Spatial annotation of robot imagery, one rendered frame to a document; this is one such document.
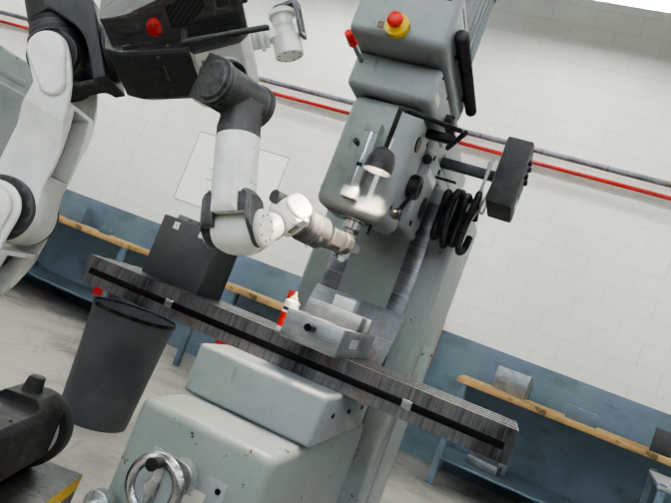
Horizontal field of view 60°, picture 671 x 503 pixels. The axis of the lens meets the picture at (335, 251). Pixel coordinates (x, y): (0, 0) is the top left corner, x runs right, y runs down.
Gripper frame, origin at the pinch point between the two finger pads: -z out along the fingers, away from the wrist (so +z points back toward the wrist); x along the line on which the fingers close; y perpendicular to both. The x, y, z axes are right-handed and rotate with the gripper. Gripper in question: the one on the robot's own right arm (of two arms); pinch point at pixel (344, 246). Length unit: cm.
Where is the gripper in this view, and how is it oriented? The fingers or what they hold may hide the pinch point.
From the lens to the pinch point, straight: 159.5
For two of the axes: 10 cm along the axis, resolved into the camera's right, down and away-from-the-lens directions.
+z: -6.2, -3.1, -7.2
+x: -7.0, -2.1, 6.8
